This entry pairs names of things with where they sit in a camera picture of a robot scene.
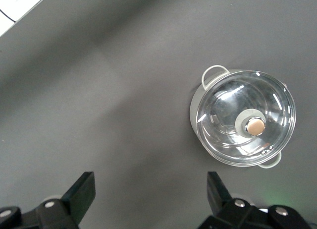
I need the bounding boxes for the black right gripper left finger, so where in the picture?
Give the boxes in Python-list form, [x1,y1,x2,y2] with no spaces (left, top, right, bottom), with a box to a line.
[0,171,96,229]

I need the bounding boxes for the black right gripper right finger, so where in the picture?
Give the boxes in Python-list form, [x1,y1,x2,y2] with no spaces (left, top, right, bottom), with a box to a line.
[198,171,311,229]

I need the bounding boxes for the glass lid with gold knob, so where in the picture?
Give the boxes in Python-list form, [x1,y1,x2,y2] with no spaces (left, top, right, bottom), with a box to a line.
[195,70,297,168]

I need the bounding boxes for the dark grey table mat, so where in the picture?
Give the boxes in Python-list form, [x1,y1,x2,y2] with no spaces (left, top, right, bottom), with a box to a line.
[0,0,317,229]

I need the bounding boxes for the grey-green two-handled pot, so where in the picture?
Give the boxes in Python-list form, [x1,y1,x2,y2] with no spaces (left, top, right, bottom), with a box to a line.
[189,64,297,169]

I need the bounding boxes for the thin black cable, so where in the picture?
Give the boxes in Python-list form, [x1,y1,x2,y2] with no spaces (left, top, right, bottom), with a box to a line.
[0,7,16,24]

